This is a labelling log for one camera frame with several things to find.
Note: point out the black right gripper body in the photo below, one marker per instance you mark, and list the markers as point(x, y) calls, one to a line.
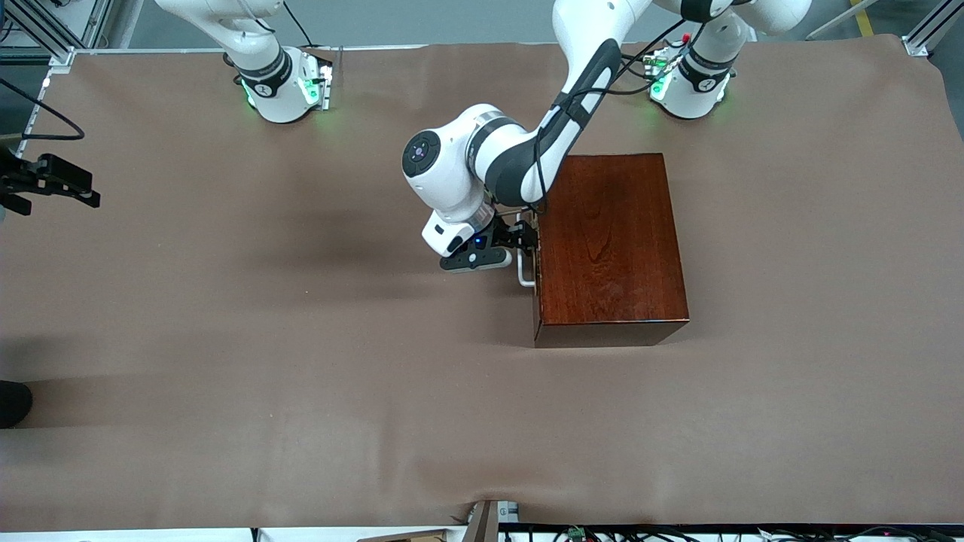
point(21, 183)

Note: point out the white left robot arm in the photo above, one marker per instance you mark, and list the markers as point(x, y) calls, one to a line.
point(452, 165)

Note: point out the dark red wooden cabinet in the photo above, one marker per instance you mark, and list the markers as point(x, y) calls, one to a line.
point(610, 241)

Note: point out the brown paper table cover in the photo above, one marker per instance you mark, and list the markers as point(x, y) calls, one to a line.
point(301, 339)

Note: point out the black round object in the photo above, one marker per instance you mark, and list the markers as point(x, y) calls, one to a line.
point(11, 403)

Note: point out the green connector plug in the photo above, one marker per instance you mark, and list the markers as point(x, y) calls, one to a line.
point(578, 533)

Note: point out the short aluminium profile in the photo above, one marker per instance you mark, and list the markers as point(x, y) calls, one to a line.
point(922, 38)

